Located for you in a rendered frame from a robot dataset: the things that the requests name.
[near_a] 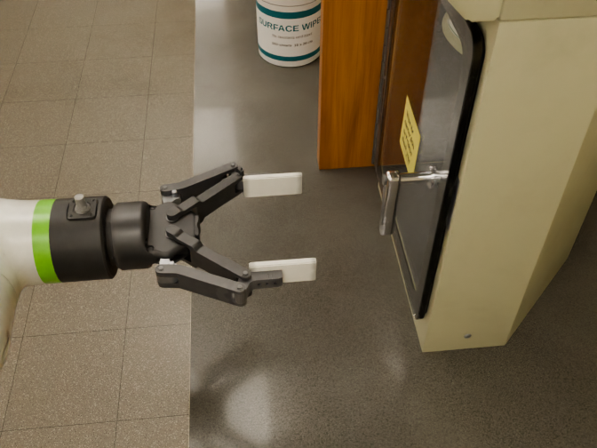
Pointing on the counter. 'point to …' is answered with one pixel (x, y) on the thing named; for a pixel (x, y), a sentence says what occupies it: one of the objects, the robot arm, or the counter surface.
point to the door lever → (392, 181)
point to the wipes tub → (289, 31)
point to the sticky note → (409, 138)
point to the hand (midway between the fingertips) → (298, 224)
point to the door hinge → (379, 94)
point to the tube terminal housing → (518, 173)
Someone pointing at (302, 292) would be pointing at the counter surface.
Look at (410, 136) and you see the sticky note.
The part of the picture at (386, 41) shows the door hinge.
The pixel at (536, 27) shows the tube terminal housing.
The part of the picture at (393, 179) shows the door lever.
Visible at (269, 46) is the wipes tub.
